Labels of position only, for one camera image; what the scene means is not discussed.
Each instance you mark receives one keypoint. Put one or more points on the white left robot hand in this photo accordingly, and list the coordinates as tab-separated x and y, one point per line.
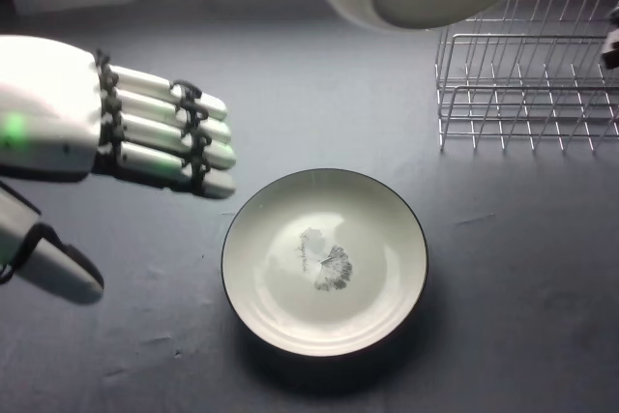
43	108

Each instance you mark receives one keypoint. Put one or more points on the grey table cloth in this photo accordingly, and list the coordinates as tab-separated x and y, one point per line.
121	374

